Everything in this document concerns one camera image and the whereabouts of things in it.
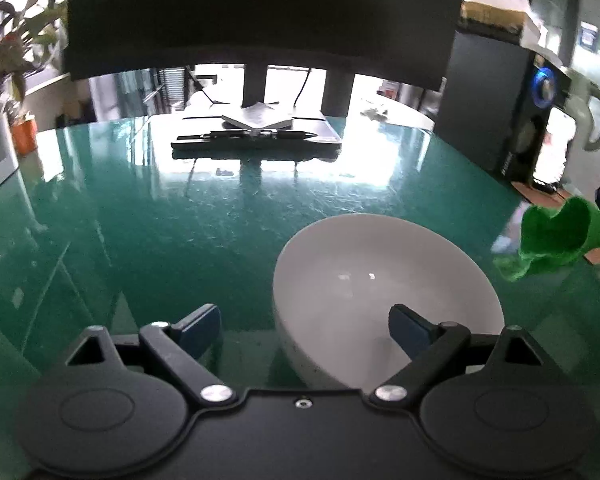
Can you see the white bowl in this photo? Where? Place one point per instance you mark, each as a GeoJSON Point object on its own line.
{"type": "Point", "coordinates": [360, 260]}

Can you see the crumpled grey wrapper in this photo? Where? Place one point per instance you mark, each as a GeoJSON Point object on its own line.
{"type": "Point", "coordinates": [375, 115]}

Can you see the smartphone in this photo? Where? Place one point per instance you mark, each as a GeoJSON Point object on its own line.
{"type": "Point", "coordinates": [555, 150]}

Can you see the black pen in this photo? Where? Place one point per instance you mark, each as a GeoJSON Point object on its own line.
{"type": "Point", "coordinates": [295, 135]}
{"type": "Point", "coordinates": [225, 135]}

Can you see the pale green kettle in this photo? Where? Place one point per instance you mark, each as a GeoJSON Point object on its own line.
{"type": "Point", "coordinates": [582, 105]}

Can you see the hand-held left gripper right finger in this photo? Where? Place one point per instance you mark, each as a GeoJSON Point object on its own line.
{"type": "Point", "coordinates": [407, 327]}

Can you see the yellow cardboard box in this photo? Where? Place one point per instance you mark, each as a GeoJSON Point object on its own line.
{"type": "Point", "coordinates": [490, 15]}

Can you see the black speaker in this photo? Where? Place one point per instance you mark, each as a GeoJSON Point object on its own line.
{"type": "Point", "coordinates": [480, 100]}

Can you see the black monitor stand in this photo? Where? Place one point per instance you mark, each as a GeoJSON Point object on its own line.
{"type": "Point", "coordinates": [325, 130]}

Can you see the orange pot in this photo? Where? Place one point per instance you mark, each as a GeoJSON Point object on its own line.
{"type": "Point", "coordinates": [24, 135]}

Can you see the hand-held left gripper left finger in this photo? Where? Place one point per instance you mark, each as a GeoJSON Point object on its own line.
{"type": "Point", "coordinates": [202, 327]}

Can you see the brown leather mat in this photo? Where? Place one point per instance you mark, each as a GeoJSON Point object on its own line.
{"type": "Point", "coordinates": [540, 195]}

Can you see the green leafy plant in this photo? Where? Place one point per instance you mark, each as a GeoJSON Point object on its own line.
{"type": "Point", "coordinates": [10, 55]}

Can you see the green cloth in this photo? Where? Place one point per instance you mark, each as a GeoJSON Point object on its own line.
{"type": "Point", "coordinates": [555, 235]}

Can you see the black computer monitor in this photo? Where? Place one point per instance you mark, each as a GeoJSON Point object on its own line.
{"type": "Point", "coordinates": [260, 10]}

